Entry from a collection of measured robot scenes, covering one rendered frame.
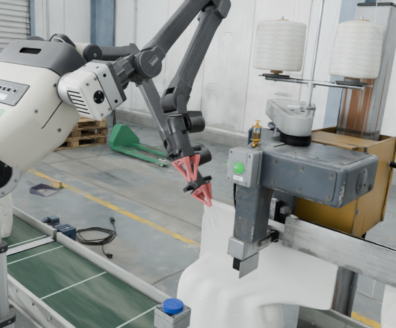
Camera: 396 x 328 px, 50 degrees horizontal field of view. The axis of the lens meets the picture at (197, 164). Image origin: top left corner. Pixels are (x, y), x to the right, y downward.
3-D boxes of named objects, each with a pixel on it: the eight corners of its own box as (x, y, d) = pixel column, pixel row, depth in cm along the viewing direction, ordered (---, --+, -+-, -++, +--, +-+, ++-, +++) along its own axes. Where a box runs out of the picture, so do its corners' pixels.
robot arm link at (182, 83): (201, 2, 146) (223, -8, 138) (212, 13, 149) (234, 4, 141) (153, 106, 132) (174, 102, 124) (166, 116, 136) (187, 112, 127)
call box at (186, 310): (153, 325, 124) (153, 307, 123) (171, 314, 130) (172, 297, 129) (171, 338, 119) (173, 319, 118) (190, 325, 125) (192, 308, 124)
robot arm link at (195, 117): (159, 98, 133) (176, 95, 127) (187, 97, 141) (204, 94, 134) (164, 136, 134) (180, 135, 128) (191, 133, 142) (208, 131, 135)
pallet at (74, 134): (13, 133, 665) (12, 123, 661) (79, 127, 755) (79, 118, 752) (41, 143, 613) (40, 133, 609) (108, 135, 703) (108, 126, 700)
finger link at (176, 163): (207, 176, 129) (199, 147, 130) (190, 180, 125) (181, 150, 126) (194, 181, 134) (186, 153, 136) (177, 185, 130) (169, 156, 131)
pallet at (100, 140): (13, 142, 669) (12, 133, 666) (79, 135, 756) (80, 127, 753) (38, 152, 616) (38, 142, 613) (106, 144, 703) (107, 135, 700)
